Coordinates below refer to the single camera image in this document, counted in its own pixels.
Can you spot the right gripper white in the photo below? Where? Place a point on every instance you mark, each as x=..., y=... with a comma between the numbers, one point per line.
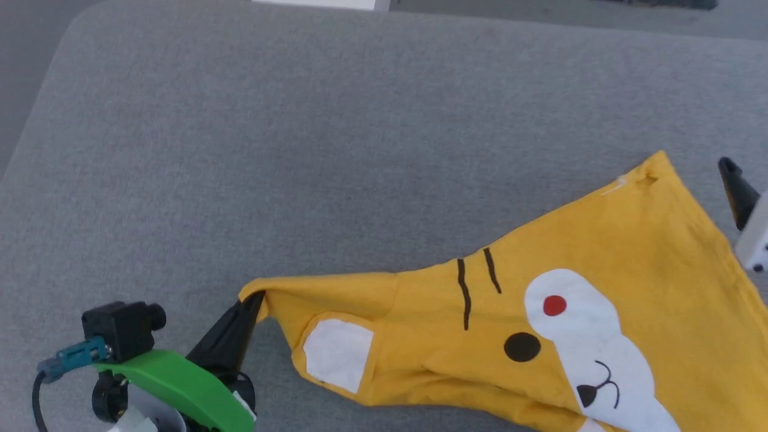
x=756, y=240

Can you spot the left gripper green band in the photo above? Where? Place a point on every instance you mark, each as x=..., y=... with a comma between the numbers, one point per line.
x=174, y=384

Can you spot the yellow animal face garment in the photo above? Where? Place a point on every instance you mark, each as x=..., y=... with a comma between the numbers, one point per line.
x=630, y=240

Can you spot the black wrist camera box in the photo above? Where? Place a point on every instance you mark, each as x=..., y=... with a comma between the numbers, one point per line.
x=120, y=330

